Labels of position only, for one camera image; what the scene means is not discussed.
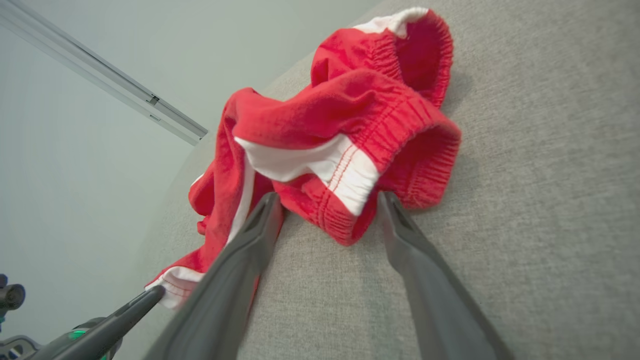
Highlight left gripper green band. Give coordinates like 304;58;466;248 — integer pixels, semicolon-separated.
0;285;166;360

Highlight grey metal partition post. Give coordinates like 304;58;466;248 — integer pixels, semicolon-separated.
0;0;209;146

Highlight red white shorts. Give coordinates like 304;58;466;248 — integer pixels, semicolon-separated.
145;7;462;311

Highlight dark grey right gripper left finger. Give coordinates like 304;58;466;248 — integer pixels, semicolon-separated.
144;192;285;360

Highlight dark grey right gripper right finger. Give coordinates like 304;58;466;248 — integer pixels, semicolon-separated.
377;191;516;360

